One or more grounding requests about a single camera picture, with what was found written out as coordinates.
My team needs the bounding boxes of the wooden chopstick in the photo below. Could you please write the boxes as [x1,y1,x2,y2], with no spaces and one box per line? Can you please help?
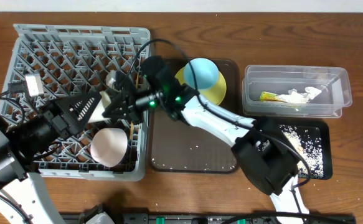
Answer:
[130,122,134,141]
[135,72,139,89]

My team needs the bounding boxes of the white cup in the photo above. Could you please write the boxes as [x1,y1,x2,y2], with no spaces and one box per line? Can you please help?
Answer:
[88,70,120,123]

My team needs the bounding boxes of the light blue bowl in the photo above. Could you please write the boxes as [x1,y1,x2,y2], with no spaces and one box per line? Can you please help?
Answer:
[183,58,219,90]

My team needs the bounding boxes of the yellow green snack wrapper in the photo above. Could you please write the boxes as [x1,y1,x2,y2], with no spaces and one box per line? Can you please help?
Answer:
[260,91,285,103]

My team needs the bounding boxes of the white tissue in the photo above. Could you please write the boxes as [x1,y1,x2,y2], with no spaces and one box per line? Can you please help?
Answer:
[278,86,322,104]

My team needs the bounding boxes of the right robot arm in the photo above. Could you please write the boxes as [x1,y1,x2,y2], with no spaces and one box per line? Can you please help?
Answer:
[103,56,309,223]

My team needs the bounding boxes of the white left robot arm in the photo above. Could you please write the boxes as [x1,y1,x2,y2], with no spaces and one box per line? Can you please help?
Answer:
[0,73,101,223]

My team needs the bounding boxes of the grey plastic dishwasher rack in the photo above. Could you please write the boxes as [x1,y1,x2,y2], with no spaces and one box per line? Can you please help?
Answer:
[5,24,151,182]

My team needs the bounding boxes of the dark brown serving tray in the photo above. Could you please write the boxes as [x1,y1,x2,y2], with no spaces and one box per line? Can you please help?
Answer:
[148,58,242,174]

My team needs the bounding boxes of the yellow plate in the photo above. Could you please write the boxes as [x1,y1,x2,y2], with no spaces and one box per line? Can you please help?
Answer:
[174,67,227,106]

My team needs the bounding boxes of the clear plastic container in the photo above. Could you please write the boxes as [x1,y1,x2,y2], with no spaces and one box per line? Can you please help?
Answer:
[242,65,352,118]

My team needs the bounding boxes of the spilled rice and peanuts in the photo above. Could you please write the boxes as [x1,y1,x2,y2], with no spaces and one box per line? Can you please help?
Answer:
[280,124,324,179]

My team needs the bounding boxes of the black plastic tray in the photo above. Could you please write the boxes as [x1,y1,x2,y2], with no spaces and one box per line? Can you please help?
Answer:
[276,118,333,180]

